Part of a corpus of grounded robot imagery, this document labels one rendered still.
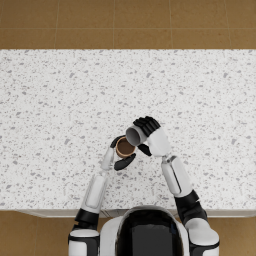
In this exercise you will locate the robot body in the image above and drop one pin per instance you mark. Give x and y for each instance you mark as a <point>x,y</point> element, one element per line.
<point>148,231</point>

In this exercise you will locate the grey cup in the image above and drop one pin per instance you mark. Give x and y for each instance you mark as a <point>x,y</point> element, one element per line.
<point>134,136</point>

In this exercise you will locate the brown cup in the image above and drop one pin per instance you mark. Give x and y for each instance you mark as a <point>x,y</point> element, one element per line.
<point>125,147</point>

